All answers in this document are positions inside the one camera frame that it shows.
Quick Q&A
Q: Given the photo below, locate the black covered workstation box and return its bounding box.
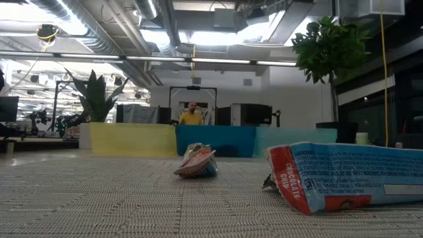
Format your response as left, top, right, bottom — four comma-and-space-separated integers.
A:
115, 103, 173, 125
216, 102, 274, 127

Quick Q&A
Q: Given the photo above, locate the LED light strip bar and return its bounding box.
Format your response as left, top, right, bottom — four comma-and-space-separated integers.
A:
0, 50, 298, 67

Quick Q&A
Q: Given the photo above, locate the grey woven mat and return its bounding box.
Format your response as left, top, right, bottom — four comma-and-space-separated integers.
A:
0, 155, 423, 238

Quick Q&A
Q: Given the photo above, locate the black ceiling-hung device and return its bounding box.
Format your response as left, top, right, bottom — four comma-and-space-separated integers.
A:
36, 24, 61, 43

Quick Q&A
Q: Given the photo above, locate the black gantry frame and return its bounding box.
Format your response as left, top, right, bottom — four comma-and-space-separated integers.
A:
169, 85, 218, 126

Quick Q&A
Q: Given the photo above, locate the yellow plastic bin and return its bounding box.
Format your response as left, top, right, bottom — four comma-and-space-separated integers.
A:
89, 122, 178, 158

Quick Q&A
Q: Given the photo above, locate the person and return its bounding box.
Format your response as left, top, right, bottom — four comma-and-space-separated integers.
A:
178, 100, 204, 126

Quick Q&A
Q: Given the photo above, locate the teal plastic bin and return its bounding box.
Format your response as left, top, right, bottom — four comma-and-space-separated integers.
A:
252, 127, 338, 159

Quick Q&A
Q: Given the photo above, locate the black monitor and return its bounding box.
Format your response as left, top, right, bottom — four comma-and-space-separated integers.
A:
0, 96, 20, 123

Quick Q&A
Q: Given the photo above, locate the bushy plant in black pot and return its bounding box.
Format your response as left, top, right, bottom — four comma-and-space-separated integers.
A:
291, 15, 373, 145

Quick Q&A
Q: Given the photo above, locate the dark blue plastic bin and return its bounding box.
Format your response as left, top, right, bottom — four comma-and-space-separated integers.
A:
174, 124, 258, 158

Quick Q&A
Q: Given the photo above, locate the spiky plant in white pot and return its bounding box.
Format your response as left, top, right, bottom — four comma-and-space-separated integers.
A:
64, 67, 130, 150

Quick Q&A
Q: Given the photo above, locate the blue granola bar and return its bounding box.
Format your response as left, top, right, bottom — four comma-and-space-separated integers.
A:
262, 141, 423, 216

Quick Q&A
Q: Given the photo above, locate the multicolour granola bar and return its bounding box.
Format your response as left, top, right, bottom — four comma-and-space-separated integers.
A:
173, 142, 219, 179

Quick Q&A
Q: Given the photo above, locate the yellow cable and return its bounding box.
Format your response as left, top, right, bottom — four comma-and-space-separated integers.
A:
379, 0, 390, 148

